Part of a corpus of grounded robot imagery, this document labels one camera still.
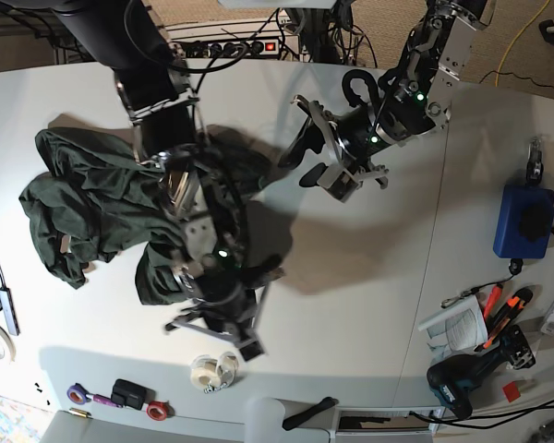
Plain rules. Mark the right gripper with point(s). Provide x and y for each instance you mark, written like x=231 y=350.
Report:
x=227 y=306

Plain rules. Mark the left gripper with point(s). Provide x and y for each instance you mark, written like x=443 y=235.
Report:
x=347 y=144

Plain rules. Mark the dark green t-shirt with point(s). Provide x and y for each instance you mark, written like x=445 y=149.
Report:
x=96 y=201

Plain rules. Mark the blue box with black knob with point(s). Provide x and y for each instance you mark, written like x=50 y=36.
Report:
x=526 y=216

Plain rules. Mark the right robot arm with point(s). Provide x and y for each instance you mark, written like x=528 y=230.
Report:
x=204 y=186

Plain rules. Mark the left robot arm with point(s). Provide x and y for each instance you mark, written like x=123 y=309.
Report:
x=409 y=100

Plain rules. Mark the clear tape rolls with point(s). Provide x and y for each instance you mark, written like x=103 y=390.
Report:
x=213 y=374

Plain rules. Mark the black power strip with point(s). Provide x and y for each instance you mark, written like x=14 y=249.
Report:
x=258 y=49

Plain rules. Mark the red tape roll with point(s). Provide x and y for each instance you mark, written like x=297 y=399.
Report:
x=157 y=411

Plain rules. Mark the purple tape roll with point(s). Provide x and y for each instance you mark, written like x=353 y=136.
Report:
x=77 y=394

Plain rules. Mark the rolled paper sheet with drawing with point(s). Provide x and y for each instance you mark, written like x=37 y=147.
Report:
x=459 y=327

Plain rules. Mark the grey usb hub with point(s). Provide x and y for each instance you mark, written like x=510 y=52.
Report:
x=9 y=311

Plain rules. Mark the orange black utility knife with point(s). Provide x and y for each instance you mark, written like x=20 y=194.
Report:
x=506 y=315

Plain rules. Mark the red square sticker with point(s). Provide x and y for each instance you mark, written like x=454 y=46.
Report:
x=511 y=391

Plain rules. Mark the black strap handle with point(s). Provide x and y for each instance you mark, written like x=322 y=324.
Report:
x=296 y=420

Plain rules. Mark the black action camera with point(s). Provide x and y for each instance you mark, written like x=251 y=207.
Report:
x=128 y=394

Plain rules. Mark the dark teal cordless drill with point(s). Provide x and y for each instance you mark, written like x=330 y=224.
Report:
x=454 y=378

